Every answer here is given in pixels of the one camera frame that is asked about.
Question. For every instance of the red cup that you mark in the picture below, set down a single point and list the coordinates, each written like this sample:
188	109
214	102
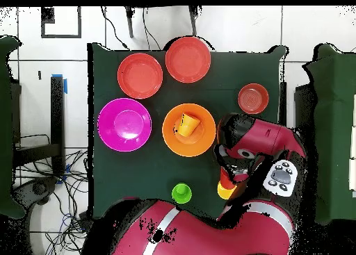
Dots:
225	181

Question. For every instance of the orange cup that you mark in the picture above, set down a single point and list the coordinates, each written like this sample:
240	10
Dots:
187	125

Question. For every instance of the large orange bowl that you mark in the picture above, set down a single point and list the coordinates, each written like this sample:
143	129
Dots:
172	143

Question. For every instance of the small red bowl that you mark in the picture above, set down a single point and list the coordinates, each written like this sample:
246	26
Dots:
253	98

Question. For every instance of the large pink bowl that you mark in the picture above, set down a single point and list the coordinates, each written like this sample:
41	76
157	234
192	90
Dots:
124	125

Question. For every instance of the large red bowl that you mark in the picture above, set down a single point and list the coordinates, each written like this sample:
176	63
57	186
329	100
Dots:
140	75
187	59

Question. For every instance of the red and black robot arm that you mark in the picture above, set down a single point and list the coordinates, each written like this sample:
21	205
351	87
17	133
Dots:
222	232

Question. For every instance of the yellow cup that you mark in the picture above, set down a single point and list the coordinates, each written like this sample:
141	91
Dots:
224	193

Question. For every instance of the green cup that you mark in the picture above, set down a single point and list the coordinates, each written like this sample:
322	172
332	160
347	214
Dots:
182	193

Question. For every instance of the black upright bar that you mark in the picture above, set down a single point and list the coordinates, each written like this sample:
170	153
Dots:
282	102

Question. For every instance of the dark green table cloth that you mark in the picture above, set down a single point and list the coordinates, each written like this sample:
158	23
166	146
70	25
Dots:
139	168

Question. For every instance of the green cloth covered table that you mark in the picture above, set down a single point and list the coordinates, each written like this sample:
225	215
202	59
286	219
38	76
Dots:
333	99
7	127

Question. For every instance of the black power strip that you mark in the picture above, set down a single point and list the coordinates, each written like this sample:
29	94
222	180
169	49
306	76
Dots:
84	220

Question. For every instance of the black stand leg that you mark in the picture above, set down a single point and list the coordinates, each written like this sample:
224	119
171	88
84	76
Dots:
193	21
130	24

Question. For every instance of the black round device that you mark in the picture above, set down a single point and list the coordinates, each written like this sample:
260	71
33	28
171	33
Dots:
39	188

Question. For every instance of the black post with blue tape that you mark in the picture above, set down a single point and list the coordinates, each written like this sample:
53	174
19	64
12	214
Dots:
57	113

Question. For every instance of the black square frame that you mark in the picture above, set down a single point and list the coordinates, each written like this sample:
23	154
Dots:
47	16

